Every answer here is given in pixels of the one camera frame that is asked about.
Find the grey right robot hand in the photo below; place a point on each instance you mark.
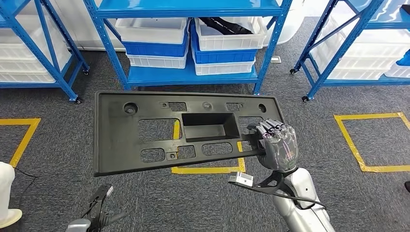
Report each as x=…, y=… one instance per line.
x=280, y=147

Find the black plastic plate bracket part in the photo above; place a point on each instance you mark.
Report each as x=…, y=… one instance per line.
x=112, y=153

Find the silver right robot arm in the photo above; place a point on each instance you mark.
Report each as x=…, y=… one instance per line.
x=302, y=189

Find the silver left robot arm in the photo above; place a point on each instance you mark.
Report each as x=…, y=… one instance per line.
x=78, y=225

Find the blue metal shelf rack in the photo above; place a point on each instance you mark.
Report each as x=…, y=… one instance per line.
x=48, y=65
x=344, y=48
x=176, y=6

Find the black plastic trim part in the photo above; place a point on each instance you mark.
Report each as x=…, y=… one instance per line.
x=227, y=27

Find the small floor outlet box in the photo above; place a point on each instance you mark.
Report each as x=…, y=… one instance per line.
x=275, y=59

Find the person's black shoe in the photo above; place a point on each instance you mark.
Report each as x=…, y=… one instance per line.
x=407, y=186

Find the white car body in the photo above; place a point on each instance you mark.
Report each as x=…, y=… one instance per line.
x=80, y=32

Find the white moulded object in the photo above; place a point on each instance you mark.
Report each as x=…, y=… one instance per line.
x=6, y=185

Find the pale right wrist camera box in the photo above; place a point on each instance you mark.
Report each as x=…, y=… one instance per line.
x=245, y=179

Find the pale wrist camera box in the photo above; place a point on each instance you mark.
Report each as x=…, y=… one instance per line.
x=245, y=179
x=109, y=191

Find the black right camera bracket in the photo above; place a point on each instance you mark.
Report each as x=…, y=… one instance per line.
x=253, y=189

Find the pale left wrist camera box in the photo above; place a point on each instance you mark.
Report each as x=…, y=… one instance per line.
x=109, y=191

